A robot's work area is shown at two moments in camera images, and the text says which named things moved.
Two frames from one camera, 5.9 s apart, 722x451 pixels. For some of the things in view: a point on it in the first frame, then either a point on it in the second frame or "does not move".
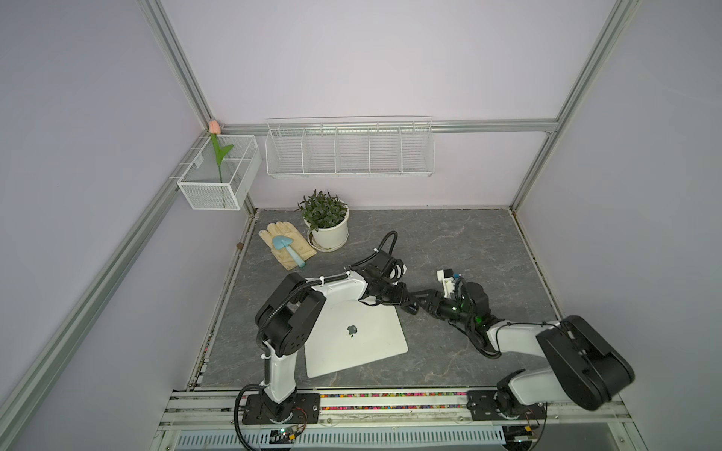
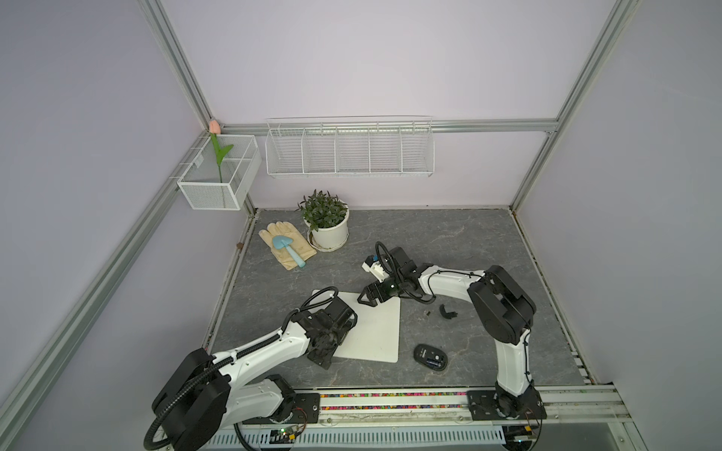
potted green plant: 326,216 does not move
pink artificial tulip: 214,130 does not move
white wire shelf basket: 350,147 does not move
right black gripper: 432,299 to 368,296
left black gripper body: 391,294 to 319,355
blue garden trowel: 280,241 does not move
